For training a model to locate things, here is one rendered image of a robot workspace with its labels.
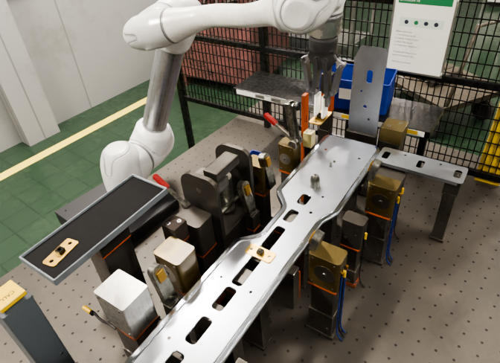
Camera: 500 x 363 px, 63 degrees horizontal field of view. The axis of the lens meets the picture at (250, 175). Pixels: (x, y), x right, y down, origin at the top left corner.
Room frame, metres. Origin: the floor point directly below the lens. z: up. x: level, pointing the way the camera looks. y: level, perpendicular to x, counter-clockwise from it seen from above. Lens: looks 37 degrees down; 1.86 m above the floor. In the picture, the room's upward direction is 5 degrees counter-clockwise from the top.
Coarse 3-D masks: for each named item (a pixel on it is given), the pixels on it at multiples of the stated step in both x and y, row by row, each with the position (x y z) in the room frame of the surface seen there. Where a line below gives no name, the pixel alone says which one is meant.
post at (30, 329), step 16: (16, 304) 0.56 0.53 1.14; (32, 304) 0.57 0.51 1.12; (0, 320) 0.54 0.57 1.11; (16, 320) 0.54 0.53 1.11; (32, 320) 0.56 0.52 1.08; (16, 336) 0.52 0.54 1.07; (32, 336) 0.54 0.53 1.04; (48, 336) 0.56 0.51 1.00; (32, 352) 0.53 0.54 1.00; (48, 352) 0.55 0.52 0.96; (64, 352) 0.57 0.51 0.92
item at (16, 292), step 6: (12, 282) 0.60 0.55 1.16; (0, 288) 0.59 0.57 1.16; (6, 288) 0.59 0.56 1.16; (12, 288) 0.59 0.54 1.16; (18, 288) 0.59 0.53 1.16; (0, 294) 0.57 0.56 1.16; (6, 294) 0.57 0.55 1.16; (12, 294) 0.57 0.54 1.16; (18, 294) 0.57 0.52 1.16; (24, 294) 0.57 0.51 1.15; (0, 300) 0.56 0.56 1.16; (6, 300) 0.56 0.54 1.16; (12, 300) 0.55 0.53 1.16; (18, 300) 0.56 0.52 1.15; (0, 306) 0.54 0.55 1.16; (6, 306) 0.54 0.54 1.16
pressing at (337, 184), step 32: (320, 160) 1.18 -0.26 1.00; (352, 160) 1.17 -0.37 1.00; (288, 192) 1.02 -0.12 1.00; (320, 192) 1.01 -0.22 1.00; (352, 192) 1.00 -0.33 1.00; (288, 224) 0.87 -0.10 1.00; (320, 224) 0.86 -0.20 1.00; (224, 256) 0.76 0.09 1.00; (288, 256) 0.75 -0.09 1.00; (192, 288) 0.67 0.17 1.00; (224, 288) 0.66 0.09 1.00; (256, 288) 0.65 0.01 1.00; (192, 320) 0.57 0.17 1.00; (224, 320) 0.57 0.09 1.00; (160, 352) 0.50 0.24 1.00; (192, 352) 0.49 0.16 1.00; (224, 352) 0.49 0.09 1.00
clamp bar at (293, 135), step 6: (288, 102) 1.24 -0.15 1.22; (294, 102) 1.24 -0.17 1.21; (288, 108) 1.22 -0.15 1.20; (294, 108) 1.23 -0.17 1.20; (300, 108) 1.22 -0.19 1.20; (288, 114) 1.22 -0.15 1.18; (294, 114) 1.24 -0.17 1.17; (288, 120) 1.22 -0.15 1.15; (294, 120) 1.24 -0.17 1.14; (288, 126) 1.22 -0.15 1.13; (294, 126) 1.23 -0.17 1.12; (294, 132) 1.21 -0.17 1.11; (294, 138) 1.21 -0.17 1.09; (300, 138) 1.23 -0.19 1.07; (300, 144) 1.23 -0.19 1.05
